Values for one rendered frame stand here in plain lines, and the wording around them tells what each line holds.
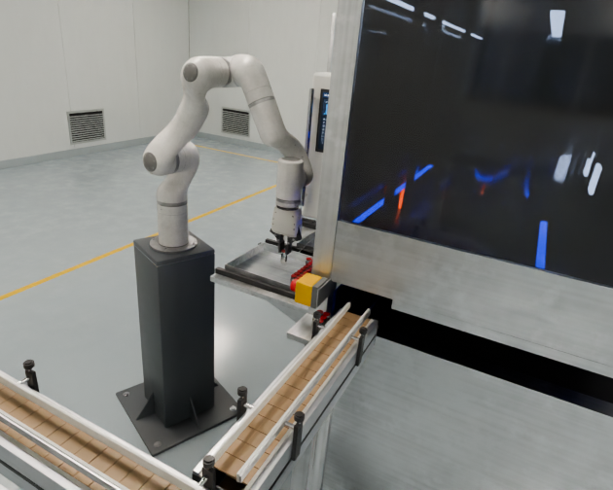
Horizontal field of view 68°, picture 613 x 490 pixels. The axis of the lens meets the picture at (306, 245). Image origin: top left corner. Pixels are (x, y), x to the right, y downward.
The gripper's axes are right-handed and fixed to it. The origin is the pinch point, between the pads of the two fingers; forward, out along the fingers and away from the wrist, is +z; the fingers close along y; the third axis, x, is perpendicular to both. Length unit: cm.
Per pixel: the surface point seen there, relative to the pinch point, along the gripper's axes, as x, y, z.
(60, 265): -66, 225, 100
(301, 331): 25.6, -21.2, 12.6
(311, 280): 21.2, -21.1, -2.5
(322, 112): -84, 29, -36
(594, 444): 15, -102, 22
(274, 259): -12.2, 10.6, 12.3
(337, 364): 40, -39, 8
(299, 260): -16.8, 2.2, 12.1
